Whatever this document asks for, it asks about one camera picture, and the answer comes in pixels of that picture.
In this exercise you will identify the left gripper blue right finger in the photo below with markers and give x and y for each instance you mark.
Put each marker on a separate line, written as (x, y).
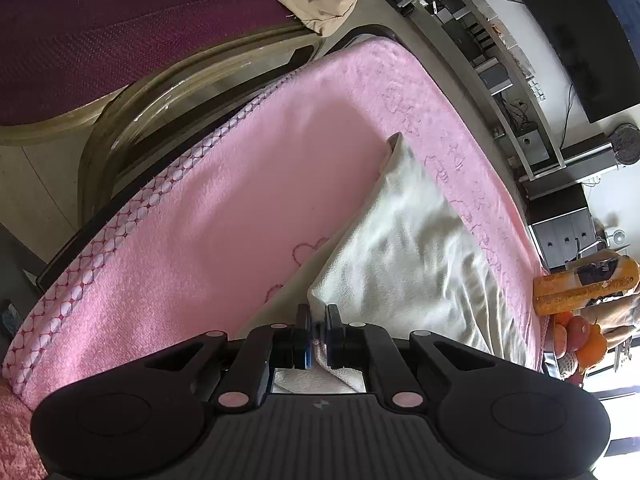
(371, 350)

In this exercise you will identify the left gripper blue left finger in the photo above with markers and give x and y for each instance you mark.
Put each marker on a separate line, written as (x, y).
(266, 348)

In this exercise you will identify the beige garment with navy trim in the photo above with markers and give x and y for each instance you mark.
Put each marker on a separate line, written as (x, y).
(420, 257)

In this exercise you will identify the pink dog-print towel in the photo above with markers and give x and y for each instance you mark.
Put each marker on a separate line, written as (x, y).
(210, 239)

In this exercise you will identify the orange juice bottle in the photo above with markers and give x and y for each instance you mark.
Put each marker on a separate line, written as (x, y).
(591, 283)

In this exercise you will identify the upper red apple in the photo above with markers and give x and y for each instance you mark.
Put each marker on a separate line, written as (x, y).
(578, 332)

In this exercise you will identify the large orange citrus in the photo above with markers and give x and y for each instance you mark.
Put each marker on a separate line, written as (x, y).
(592, 352)

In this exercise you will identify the dark drawer cabinet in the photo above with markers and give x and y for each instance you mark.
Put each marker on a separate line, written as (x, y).
(562, 227)

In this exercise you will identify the beige fleece coat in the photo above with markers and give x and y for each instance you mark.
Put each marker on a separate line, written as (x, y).
(618, 319)

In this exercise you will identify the silver box on stand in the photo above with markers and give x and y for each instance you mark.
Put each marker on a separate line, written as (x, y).
(494, 75)

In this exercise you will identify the metal tv stand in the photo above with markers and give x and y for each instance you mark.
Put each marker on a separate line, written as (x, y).
(466, 33)

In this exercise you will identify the maroon banquet chair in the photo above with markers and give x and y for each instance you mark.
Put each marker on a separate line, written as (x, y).
(114, 66)

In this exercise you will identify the wall-mounted black television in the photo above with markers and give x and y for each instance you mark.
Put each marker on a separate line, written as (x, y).
(597, 42)

